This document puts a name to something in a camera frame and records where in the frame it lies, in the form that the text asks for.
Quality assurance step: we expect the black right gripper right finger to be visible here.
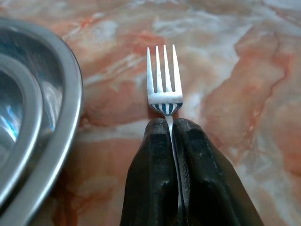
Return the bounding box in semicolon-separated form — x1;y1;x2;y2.
172;117;265;226

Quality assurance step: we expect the large steel plate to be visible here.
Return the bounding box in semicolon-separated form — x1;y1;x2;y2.
0;17;84;226

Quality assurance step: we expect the small steel bowl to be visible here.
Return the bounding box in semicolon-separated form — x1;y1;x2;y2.
0;53;44;209

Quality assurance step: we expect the silver metal fork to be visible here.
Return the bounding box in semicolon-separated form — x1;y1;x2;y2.
146;44;187;218

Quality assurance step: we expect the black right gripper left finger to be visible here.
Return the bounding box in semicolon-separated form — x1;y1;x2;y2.
119;117;181;226

